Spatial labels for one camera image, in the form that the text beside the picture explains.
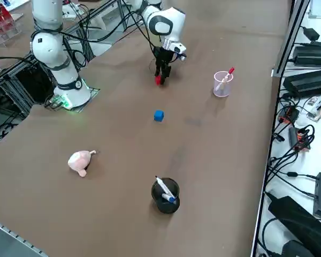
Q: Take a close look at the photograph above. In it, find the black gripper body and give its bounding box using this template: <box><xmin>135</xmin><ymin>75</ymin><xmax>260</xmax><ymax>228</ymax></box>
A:
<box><xmin>152</xmin><ymin>46</ymin><xmax>177</xmax><ymax>68</ymax></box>

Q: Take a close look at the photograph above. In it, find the clear pink cup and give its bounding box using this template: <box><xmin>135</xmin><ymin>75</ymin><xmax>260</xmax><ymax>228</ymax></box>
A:
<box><xmin>212</xmin><ymin>70</ymin><xmax>234</xmax><ymax>98</ymax></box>

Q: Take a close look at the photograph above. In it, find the black orange device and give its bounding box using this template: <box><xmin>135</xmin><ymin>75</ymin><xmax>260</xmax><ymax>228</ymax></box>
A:
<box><xmin>276</xmin><ymin>105</ymin><xmax>301</xmax><ymax>124</ymax></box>

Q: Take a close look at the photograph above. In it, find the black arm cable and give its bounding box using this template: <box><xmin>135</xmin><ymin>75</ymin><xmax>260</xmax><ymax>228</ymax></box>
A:
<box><xmin>117</xmin><ymin>0</ymin><xmax>162</xmax><ymax>71</ymax></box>

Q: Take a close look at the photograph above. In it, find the blue magnetic block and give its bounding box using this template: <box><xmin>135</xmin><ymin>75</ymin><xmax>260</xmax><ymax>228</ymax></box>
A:
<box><xmin>153</xmin><ymin>109</ymin><xmax>165</xmax><ymax>123</ymax></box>

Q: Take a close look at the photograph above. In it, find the red capped marker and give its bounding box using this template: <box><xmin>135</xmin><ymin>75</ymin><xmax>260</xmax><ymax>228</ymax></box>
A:
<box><xmin>221</xmin><ymin>66</ymin><xmax>236</xmax><ymax>84</ymax></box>

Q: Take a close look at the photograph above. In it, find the black mesh pen holder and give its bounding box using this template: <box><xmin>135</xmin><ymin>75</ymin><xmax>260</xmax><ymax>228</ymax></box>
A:
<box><xmin>150</xmin><ymin>177</ymin><xmax>181</xmax><ymax>215</ymax></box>

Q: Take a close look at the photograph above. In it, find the clear acrylic rack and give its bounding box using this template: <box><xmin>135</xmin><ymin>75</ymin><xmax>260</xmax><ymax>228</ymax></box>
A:
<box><xmin>0</xmin><ymin>4</ymin><xmax>23</xmax><ymax>48</ymax></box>

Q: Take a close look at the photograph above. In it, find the white marker blue cap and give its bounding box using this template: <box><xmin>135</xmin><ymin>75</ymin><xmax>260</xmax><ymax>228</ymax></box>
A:
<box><xmin>155</xmin><ymin>175</ymin><xmax>178</xmax><ymax>203</ymax></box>

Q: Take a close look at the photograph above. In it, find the large black power adapter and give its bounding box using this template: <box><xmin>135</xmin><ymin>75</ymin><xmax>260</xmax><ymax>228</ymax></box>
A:
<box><xmin>267</xmin><ymin>195</ymin><xmax>321</xmax><ymax>257</ymax></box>

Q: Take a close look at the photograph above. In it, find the pink plush toy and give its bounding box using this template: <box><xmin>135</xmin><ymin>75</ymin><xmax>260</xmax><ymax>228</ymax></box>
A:
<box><xmin>67</xmin><ymin>149</ymin><xmax>100</xmax><ymax>178</ymax></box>

